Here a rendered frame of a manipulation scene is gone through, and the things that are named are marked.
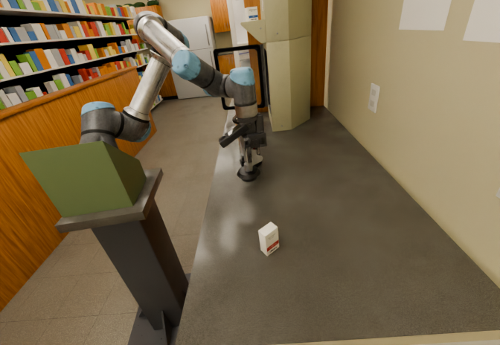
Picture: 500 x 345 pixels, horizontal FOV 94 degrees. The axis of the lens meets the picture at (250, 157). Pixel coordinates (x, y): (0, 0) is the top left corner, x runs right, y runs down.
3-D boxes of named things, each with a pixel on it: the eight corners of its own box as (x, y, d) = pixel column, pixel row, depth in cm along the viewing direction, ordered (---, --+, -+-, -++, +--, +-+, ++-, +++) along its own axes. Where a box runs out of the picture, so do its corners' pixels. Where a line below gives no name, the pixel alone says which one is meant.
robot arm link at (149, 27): (130, -8, 85) (197, 47, 62) (155, 13, 94) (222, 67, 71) (115, 21, 88) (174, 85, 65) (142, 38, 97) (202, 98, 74)
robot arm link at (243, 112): (236, 108, 74) (231, 102, 81) (239, 122, 76) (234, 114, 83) (260, 104, 75) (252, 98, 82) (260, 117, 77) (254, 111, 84)
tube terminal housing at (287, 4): (303, 109, 163) (303, -28, 125) (315, 127, 135) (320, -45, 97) (268, 114, 164) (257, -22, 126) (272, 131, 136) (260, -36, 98)
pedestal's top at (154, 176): (59, 233, 87) (53, 225, 85) (98, 184, 115) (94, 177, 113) (146, 219, 88) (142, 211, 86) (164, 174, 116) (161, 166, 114)
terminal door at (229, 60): (265, 107, 161) (260, 43, 141) (223, 110, 167) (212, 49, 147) (265, 107, 161) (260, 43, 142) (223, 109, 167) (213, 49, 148)
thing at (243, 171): (263, 181, 89) (262, 166, 85) (240, 186, 87) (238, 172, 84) (257, 169, 97) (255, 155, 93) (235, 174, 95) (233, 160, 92)
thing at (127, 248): (122, 366, 124) (21, 255, 80) (146, 281, 165) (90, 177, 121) (211, 349, 126) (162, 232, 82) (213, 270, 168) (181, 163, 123)
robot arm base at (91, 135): (63, 157, 85) (65, 131, 87) (95, 165, 99) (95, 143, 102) (102, 149, 83) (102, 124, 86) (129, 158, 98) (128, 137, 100)
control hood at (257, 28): (263, 39, 141) (261, 20, 136) (266, 42, 113) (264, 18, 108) (243, 42, 142) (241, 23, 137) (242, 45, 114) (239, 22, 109)
